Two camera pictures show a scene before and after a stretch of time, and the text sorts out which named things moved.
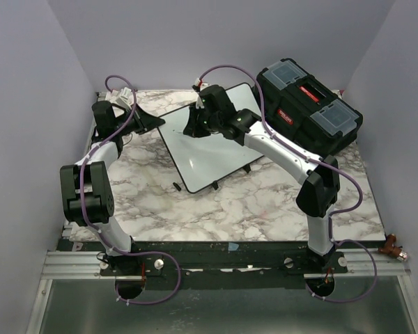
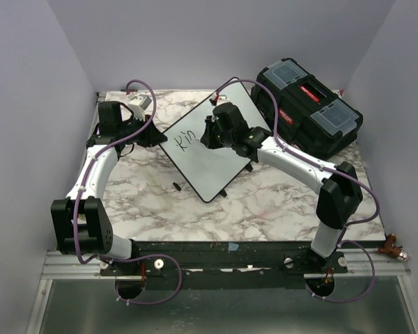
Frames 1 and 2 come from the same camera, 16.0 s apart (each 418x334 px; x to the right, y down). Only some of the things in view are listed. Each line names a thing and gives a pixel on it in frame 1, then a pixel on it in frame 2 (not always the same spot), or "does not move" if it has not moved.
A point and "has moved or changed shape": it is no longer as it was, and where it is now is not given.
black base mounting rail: x=151 y=259 does not move
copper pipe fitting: x=390 y=249 does not move
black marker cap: x=177 y=186 does not move
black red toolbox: x=302 y=110 does not move
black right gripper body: x=201 y=125 -> x=214 y=138
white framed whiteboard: x=200 y=161 has moved or changed shape
